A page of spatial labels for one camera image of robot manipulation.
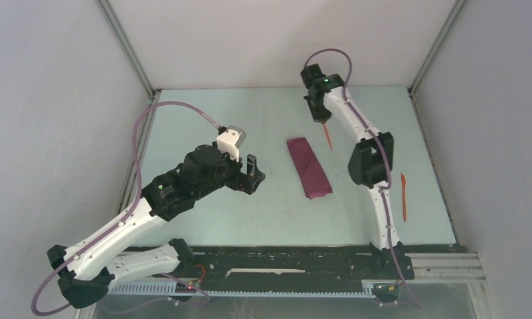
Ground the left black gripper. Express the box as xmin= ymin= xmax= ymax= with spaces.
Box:
xmin=194 ymin=146 xmax=264 ymax=201

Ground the small orange object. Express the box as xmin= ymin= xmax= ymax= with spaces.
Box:
xmin=322 ymin=123 xmax=333 ymax=150

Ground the maroon satin cloth napkin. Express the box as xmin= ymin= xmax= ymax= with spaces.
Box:
xmin=286 ymin=138 xmax=333 ymax=199

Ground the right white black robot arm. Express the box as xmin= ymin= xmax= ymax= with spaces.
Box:
xmin=300 ymin=64 xmax=400 ymax=251

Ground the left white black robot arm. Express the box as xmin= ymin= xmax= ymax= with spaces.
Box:
xmin=47 ymin=145 xmax=265 ymax=309

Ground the orange plastic knife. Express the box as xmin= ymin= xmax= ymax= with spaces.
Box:
xmin=400 ymin=173 xmax=408 ymax=222

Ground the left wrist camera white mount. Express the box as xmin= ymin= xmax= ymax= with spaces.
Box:
xmin=211 ymin=126 xmax=246 ymax=163

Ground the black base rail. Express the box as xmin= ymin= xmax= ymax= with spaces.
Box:
xmin=174 ymin=245 xmax=414 ymax=292

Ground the white cable duct strip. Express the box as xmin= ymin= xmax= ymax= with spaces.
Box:
xmin=108 ymin=280 xmax=400 ymax=298

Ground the right aluminium corner post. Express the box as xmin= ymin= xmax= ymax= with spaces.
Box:
xmin=407 ymin=0 xmax=469 ymax=96

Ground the aluminium corner post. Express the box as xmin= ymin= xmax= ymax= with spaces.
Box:
xmin=95 ymin=0 xmax=156 ymax=98
xmin=407 ymin=0 xmax=469 ymax=96

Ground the left aluminium corner post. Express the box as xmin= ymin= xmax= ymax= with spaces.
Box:
xmin=95 ymin=0 xmax=156 ymax=98

